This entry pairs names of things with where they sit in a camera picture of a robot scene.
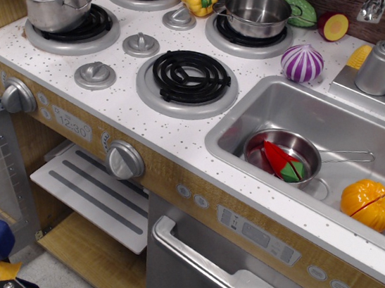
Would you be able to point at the shallow steel pot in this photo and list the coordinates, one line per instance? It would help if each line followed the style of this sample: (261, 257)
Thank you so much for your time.
(257, 18)

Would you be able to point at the front left black burner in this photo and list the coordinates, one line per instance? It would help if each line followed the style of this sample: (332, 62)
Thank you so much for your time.
(99, 31)

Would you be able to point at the black burner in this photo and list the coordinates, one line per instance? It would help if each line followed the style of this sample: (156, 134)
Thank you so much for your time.
(221, 35)
(99, 31)
(187, 85)

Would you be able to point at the silver stovetop knob middle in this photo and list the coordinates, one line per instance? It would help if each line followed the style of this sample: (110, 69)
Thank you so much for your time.
(140, 45)

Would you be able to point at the silver stovetop knob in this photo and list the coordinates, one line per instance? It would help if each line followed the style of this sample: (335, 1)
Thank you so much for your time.
(94, 76)
(140, 45)
(181, 19)

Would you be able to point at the silver stovetop knob front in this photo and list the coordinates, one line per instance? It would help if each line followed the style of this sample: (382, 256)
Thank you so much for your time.
(94, 76)

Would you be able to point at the silver stovetop knob back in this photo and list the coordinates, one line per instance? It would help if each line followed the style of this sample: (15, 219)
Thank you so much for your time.
(181, 19)

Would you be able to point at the silver oven knob left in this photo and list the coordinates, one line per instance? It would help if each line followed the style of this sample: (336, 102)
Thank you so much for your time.
(17, 96)

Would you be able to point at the silver oven knob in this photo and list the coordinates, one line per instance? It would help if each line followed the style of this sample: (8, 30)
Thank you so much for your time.
(123, 161)
(17, 96)

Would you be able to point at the back right black burner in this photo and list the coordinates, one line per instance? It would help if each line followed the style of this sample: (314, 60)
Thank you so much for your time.
(221, 35)

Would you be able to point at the front centre black burner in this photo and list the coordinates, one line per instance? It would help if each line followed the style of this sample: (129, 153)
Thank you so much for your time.
(187, 85)

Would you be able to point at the silver oven knob right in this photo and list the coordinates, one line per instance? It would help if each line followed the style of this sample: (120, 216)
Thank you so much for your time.
(123, 161)

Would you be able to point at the white oven rack shelf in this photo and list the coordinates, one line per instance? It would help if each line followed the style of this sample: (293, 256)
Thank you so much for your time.
(80, 181)

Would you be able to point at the green toy cucumber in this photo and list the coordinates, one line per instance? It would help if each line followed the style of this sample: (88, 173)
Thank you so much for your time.
(303, 13)

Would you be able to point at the purple toy onion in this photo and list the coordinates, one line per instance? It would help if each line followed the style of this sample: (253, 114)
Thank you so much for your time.
(302, 63)

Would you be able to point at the red toy fruit half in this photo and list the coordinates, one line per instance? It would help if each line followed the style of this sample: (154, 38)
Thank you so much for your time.
(333, 26)

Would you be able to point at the small steel saucepan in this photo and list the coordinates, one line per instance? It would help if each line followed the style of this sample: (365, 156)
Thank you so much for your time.
(298, 147)

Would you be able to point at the red toy chili pepper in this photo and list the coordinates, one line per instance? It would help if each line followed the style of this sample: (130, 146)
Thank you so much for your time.
(286, 167)

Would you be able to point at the yellow toy corn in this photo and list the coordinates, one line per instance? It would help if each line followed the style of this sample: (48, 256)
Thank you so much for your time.
(358, 57)

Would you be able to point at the silver dishwasher door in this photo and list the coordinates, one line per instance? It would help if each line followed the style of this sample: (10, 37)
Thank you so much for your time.
(184, 253)

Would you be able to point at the orange toy pumpkin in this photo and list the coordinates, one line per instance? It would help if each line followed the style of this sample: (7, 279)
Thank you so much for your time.
(364, 201)

